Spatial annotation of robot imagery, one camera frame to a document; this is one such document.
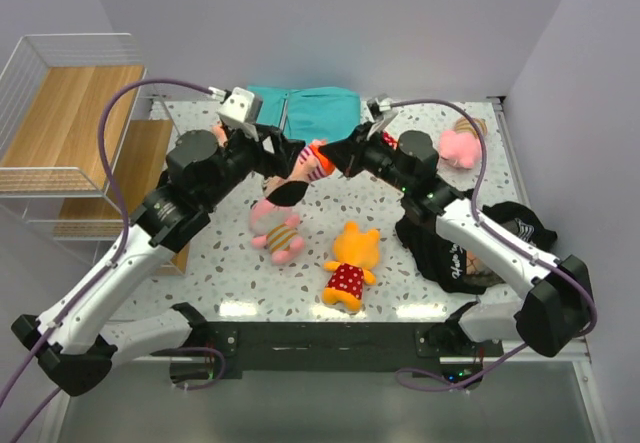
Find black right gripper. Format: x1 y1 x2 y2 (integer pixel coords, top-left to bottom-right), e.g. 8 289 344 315
320 121 414 194

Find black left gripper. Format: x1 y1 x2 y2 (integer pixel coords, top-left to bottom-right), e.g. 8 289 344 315
201 121 305 209

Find black-haired doll orange pants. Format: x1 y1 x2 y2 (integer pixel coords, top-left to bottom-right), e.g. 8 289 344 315
262 138 337 209

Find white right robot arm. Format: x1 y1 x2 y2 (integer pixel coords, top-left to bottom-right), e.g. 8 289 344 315
320 125 597 357

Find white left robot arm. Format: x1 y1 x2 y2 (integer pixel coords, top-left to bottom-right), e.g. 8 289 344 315
11 125 305 396

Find orange bear polka dress back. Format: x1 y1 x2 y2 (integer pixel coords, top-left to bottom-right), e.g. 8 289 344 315
380 131 398 151

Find orange bear polka dress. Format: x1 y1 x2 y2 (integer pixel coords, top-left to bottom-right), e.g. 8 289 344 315
322 221 380 313
380 131 398 151

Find folded teal cloth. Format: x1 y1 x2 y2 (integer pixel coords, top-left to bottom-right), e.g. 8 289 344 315
248 86 361 143

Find pink pig striped shirt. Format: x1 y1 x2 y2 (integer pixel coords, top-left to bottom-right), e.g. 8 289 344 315
249 198 305 265

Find face-up doll orange hat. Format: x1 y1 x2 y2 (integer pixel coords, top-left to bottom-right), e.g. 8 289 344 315
211 123 228 147

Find orange bear polka dress front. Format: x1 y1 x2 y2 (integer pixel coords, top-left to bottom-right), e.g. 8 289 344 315
322 221 380 313

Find black printed garment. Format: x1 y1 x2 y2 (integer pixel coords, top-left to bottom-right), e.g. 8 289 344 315
395 201 558 295

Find pink pig toy far right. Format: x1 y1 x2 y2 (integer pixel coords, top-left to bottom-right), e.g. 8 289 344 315
438 117 482 170

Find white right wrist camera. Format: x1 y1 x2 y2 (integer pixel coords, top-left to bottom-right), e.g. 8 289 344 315
366 94 398 139

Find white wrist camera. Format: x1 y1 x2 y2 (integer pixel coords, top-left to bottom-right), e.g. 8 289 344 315
217 87 263 141
366 94 398 139

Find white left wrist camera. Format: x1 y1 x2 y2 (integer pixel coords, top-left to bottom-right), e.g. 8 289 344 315
217 87 263 141

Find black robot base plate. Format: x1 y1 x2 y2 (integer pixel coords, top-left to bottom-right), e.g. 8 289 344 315
167 301 504 382

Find white wire wooden shelf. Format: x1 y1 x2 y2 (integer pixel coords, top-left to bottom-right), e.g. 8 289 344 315
1 33 180 266

